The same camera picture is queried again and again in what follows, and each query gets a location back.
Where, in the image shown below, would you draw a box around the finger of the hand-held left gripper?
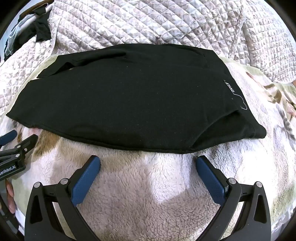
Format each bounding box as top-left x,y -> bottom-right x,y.
0,130 -> 18,147
0,134 -> 39,164

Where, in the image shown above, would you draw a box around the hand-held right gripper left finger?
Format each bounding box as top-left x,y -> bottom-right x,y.
24,155 -> 101,241

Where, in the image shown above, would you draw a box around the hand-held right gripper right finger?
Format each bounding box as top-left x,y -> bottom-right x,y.
195,155 -> 271,241

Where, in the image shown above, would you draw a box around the black pants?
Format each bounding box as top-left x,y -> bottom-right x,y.
6,43 -> 267,154

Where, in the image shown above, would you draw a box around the person's left hand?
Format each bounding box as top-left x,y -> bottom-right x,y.
5,179 -> 16,214

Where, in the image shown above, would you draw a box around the floral fleece blanket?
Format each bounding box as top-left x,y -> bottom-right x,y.
0,54 -> 296,241

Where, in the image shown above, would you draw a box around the light blue cloth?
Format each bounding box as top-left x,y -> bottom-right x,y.
4,15 -> 37,59

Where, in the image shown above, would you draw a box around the dark wooden headboard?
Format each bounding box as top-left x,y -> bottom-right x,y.
18,3 -> 55,20

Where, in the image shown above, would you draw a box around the quilted floral bedspread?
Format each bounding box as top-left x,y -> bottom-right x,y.
0,0 -> 296,123

